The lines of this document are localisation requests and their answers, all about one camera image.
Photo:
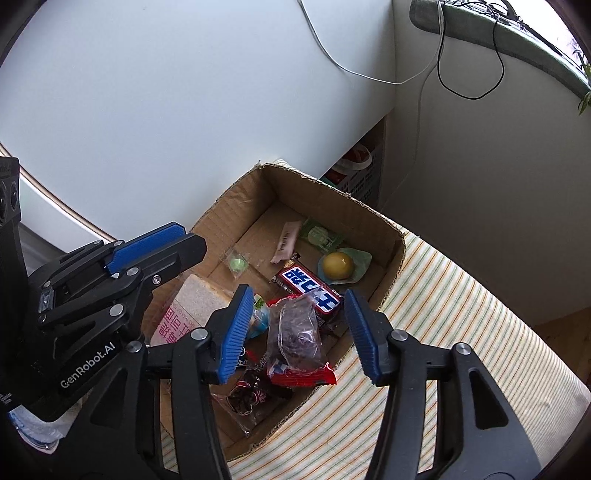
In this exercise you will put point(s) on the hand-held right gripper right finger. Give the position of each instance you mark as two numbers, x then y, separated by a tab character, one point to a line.
362	341

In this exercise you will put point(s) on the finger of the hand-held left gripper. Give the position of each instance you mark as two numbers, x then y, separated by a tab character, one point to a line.
184	254
147	242

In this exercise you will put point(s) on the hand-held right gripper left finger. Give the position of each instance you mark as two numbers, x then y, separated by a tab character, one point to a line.
238	332

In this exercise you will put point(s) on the colourful jelly packet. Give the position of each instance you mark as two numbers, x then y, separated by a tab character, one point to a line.
261	321

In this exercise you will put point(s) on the pink sliced bread packet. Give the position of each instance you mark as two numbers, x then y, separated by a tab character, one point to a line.
198	300

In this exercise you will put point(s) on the small green clear-wrapped candy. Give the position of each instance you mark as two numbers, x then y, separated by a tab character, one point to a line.
237	264

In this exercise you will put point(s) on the dark cake clear red-ended packet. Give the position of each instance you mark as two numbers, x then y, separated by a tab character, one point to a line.
295	332

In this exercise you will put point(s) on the black patterned snack packet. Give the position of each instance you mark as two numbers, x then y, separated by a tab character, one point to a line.
247	394

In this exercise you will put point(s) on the large chocolate bar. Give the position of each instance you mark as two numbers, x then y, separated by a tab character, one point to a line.
307	286

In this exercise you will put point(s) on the yellow round snack packet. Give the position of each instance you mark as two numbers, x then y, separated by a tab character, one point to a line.
337	265

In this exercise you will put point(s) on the brown cardboard box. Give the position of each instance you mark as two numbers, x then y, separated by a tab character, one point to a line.
258	221

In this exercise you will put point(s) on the pink candy packet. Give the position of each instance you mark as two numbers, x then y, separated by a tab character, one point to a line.
287	240

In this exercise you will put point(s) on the pale green candy packet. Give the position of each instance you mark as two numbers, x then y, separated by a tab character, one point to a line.
318	236

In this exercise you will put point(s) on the pale cloth bundle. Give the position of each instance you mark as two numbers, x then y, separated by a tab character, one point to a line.
37	429

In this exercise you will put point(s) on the white cabinet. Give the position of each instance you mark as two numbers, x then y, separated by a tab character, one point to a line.
184	92

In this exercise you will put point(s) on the grey plastic basket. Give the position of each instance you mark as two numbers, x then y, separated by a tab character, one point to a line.
364	182

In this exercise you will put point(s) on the red white container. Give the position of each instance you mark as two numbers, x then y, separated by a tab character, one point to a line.
358	154

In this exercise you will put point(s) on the grey window sill cloth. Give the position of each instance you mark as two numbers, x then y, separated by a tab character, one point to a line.
531	50

